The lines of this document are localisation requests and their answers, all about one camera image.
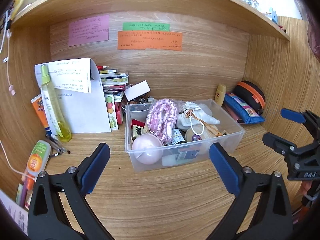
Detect white bowl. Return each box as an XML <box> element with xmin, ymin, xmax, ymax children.
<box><xmin>121</xmin><ymin>100</ymin><xmax>153</xmax><ymax>117</ymax></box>

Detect pink paper note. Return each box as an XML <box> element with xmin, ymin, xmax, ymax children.
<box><xmin>68</xmin><ymin>15</ymin><xmax>110</xmax><ymax>47</ymax></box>

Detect black orange round case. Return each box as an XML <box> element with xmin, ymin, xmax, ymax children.
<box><xmin>233</xmin><ymin>80</ymin><xmax>266</xmax><ymax>115</ymax></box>

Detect white cable pink plug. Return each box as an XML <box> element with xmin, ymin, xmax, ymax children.
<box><xmin>0</xmin><ymin>27</ymin><xmax>16</xmax><ymax>96</ymax></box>

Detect pink rope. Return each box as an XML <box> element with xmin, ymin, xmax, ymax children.
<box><xmin>145</xmin><ymin>99</ymin><xmax>179</xmax><ymax>145</ymax></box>

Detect blue zip pouch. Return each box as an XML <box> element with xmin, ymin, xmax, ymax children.
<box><xmin>223</xmin><ymin>92</ymin><xmax>266</xmax><ymax>125</ymax></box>

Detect red velvet pouch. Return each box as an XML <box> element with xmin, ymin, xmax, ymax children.
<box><xmin>130</xmin><ymin>118</ymin><xmax>146</xmax><ymax>128</ymax></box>

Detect pink round compact case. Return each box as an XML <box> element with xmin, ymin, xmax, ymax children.
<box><xmin>132</xmin><ymin>133</ymin><xmax>164</xmax><ymax>165</ymax></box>

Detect white round jar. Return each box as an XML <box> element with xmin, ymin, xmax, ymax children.
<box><xmin>161</xmin><ymin>154</ymin><xmax>182</xmax><ymax>167</ymax></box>

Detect white paper sheets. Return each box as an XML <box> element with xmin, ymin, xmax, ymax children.
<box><xmin>35</xmin><ymin>58</ymin><xmax>112</xmax><ymax>133</ymax></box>

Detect orange paper note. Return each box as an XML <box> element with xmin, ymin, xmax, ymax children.
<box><xmin>117</xmin><ymin>31</ymin><xmax>183</xmax><ymax>52</ymax></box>

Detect metal nail clippers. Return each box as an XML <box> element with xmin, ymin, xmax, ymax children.
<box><xmin>45</xmin><ymin>132</ymin><xmax>71</xmax><ymax>158</ymax></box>

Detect wooden shelf board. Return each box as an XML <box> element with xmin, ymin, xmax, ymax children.
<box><xmin>11</xmin><ymin>0</ymin><xmax>290</xmax><ymax>42</ymax></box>

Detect small white box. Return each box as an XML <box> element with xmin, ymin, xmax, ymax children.
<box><xmin>124</xmin><ymin>80</ymin><xmax>151</xmax><ymax>101</ymax></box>

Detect wooden desktop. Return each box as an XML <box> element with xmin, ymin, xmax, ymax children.
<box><xmin>0</xmin><ymin>120</ymin><xmax>308</xmax><ymax>240</ymax></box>

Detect dark glass bottle white label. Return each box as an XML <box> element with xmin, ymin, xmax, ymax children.
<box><xmin>172</xmin><ymin>128</ymin><xmax>187</xmax><ymax>145</ymax></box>

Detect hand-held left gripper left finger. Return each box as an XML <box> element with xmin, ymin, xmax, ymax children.
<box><xmin>27</xmin><ymin>142</ymin><xmax>112</xmax><ymax>240</ymax></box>

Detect green paper note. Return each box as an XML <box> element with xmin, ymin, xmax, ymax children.
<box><xmin>122</xmin><ymin>22</ymin><xmax>170</xmax><ymax>31</ymax></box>

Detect white drawstring pouch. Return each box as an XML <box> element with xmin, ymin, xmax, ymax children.
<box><xmin>177</xmin><ymin>101</ymin><xmax>222</xmax><ymax>135</ymax></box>

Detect stack of books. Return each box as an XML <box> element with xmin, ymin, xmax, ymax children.
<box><xmin>97</xmin><ymin>65</ymin><xmax>129</xmax><ymax>93</ymax></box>

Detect clear plastic storage box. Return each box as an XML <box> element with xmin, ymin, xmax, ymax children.
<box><xmin>124</xmin><ymin>99</ymin><xmax>246</xmax><ymax>172</ymax></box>

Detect yellow spray bottle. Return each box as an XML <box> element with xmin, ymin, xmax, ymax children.
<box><xmin>40</xmin><ymin>64</ymin><xmax>72</xmax><ymax>142</ymax></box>

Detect small yellow bottle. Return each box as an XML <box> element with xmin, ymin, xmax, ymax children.
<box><xmin>214</xmin><ymin>84</ymin><xmax>227</xmax><ymax>107</ymax></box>

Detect red notebook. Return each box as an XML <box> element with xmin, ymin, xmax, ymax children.
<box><xmin>114</xmin><ymin>97</ymin><xmax>125</xmax><ymax>125</ymax></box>

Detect dark blue small box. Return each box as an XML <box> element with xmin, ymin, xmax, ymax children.
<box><xmin>176</xmin><ymin>148</ymin><xmax>200</xmax><ymax>161</ymax></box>

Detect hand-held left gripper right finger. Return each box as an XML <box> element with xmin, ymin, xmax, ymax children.
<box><xmin>209</xmin><ymin>142</ymin><xmax>293</xmax><ymax>240</ymax></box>

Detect white printed card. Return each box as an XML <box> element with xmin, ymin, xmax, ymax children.
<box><xmin>0</xmin><ymin>190</ymin><xmax>29</xmax><ymax>235</ymax></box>

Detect orange cap tube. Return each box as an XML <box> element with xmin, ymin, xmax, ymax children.
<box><xmin>25</xmin><ymin>176</ymin><xmax>35</xmax><ymax>209</ymax></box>

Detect white charging cable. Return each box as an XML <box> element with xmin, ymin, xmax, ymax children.
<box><xmin>0</xmin><ymin>140</ymin><xmax>37</xmax><ymax>180</ymax></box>

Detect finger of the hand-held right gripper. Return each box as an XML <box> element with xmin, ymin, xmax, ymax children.
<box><xmin>280</xmin><ymin>108</ymin><xmax>320</xmax><ymax>133</ymax></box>
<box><xmin>262</xmin><ymin>132</ymin><xmax>300</xmax><ymax>161</ymax></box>

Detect orange braided cord with gourd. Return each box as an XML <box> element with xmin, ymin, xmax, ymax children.
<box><xmin>184</xmin><ymin>109</ymin><xmax>229</xmax><ymax>138</ymax></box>

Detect fruit print booklet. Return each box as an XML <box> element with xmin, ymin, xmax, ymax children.
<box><xmin>104</xmin><ymin>94</ymin><xmax>119</xmax><ymax>130</ymax></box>

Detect beige plastic jar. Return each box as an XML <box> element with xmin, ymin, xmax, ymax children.
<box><xmin>185</xmin><ymin>125</ymin><xmax>222</xmax><ymax>155</ymax></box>

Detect white handwritten paper sheet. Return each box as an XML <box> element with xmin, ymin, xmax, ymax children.
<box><xmin>35</xmin><ymin>58</ymin><xmax>92</xmax><ymax>93</ymax></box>

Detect pink wallet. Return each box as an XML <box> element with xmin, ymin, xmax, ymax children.
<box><xmin>221</xmin><ymin>104</ymin><xmax>244</xmax><ymax>124</ymax></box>

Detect white squeeze bottle orange label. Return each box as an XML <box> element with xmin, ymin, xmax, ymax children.
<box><xmin>26</xmin><ymin>140</ymin><xmax>52</xmax><ymax>180</ymax></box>

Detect person's right hand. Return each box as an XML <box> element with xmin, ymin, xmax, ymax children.
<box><xmin>301</xmin><ymin>180</ymin><xmax>313</xmax><ymax>195</ymax></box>

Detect purple tube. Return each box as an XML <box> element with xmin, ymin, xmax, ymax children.
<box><xmin>20</xmin><ymin>180</ymin><xmax>27</xmax><ymax>208</ymax></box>

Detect green backed mahjong tile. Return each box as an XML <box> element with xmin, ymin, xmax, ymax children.
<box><xmin>131</xmin><ymin>125</ymin><xmax>144</xmax><ymax>140</ymax></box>

